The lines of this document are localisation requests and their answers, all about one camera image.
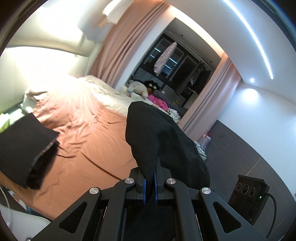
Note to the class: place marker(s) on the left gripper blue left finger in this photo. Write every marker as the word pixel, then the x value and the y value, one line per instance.
pixel 144 191

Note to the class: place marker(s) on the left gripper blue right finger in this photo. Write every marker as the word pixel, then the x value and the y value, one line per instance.
pixel 155 185

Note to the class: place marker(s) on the black pants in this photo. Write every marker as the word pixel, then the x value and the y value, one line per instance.
pixel 154 137

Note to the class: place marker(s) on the orange-brown bed blanket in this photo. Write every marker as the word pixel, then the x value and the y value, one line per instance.
pixel 92 152

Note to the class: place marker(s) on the red white striped bag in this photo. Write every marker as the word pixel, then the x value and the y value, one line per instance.
pixel 205 140

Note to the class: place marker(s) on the floral patterned cloth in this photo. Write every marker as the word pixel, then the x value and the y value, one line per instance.
pixel 174 115

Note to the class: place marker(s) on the pink knitted blanket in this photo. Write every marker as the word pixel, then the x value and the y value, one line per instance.
pixel 159 102

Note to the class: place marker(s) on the pink curtain right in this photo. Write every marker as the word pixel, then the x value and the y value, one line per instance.
pixel 209 104

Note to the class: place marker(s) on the pink curtain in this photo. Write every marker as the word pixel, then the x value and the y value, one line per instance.
pixel 209 104
pixel 124 39

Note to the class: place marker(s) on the cream plush toy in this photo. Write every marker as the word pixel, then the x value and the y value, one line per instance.
pixel 138 88

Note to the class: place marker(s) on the black plush toy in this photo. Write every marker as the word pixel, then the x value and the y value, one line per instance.
pixel 151 86

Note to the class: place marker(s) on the cream bed sheet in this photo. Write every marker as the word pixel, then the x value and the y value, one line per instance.
pixel 111 98

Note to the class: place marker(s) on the dark hanging clothes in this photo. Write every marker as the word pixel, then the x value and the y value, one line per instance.
pixel 195 80

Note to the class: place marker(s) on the stack of folded dark clothes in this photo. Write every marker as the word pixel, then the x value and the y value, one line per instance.
pixel 27 148

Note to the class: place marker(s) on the floral hanging garment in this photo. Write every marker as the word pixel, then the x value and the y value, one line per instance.
pixel 161 61

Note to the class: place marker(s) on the pink curtain left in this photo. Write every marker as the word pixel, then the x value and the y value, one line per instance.
pixel 124 39

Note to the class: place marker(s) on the green tissue pack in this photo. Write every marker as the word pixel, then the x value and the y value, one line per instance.
pixel 4 121

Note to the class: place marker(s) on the cream padded headboard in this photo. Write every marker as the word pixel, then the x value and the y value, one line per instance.
pixel 34 67

